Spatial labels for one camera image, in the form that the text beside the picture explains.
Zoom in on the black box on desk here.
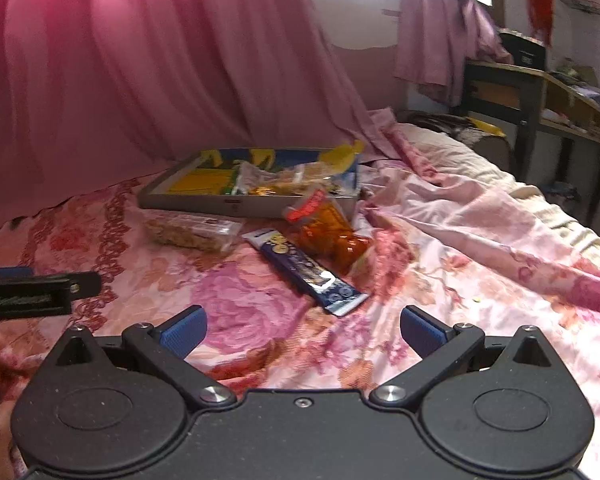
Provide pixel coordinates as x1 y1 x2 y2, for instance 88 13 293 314
498 29 546 70

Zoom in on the large pink curtain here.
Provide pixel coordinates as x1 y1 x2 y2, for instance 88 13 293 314
0 0 393 227

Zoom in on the dark wooden desk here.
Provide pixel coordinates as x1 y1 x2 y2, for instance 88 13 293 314
457 61 600 224

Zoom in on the orange snack bag red top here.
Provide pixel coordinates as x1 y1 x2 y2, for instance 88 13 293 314
283 186 372 274

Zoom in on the cream pillow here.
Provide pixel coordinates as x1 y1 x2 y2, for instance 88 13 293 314
404 121 531 191

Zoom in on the black mesh fan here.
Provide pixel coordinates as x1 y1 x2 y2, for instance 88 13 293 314
396 110 515 172

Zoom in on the clear pack of nut bars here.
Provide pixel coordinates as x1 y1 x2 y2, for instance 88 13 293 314
143 209 245 254

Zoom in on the pink floral bed sheet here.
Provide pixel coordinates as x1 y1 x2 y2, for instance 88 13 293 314
0 110 600 479

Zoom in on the yellow crinkled snack bag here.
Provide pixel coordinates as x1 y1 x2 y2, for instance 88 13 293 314
289 162 343 196

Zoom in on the clear candy bag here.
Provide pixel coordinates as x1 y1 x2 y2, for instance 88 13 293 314
233 162 306 196

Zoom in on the dark blue snack stick pack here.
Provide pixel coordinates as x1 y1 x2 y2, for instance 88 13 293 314
242 228 368 318

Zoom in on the small mauve curtain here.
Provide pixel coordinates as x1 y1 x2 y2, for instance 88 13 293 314
394 0 513 107

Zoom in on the grey tray with corn print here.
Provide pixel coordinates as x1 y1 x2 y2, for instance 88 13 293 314
137 141 364 219

